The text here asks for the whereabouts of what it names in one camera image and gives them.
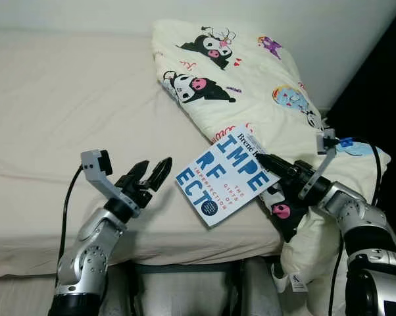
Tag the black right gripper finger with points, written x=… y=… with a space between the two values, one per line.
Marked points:
x=273 y=164

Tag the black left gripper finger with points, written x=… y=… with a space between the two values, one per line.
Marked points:
x=160 y=174
x=137 y=173

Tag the white book blue letters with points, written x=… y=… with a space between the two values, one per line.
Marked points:
x=218 y=184

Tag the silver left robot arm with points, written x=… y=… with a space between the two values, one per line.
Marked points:
x=86 y=257

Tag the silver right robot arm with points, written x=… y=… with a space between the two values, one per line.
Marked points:
x=362 y=217

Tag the cream cartoon print blanket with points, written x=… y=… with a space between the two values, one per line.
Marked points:
x=250 y=79

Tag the cream sheeted bed mattress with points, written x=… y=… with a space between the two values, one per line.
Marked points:
x=73 y=99

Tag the grey robot right leg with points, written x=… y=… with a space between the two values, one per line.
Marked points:
x=257 y=289

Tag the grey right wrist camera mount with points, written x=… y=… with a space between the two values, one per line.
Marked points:
x=326 y=148

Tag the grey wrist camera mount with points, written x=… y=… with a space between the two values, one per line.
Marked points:
x=326 y=148
x=93 y=164

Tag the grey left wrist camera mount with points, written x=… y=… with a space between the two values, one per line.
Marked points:
x=93 y=164

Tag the dark teal bed frame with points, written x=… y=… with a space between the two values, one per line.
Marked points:
x=185 y=266

